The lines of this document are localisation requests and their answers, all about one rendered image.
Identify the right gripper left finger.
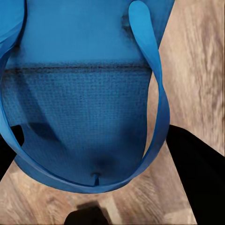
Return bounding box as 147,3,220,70
0,125,24,180

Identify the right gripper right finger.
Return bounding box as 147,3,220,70
166,125,225,225

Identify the sandal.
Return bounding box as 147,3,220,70
0,0,175,194

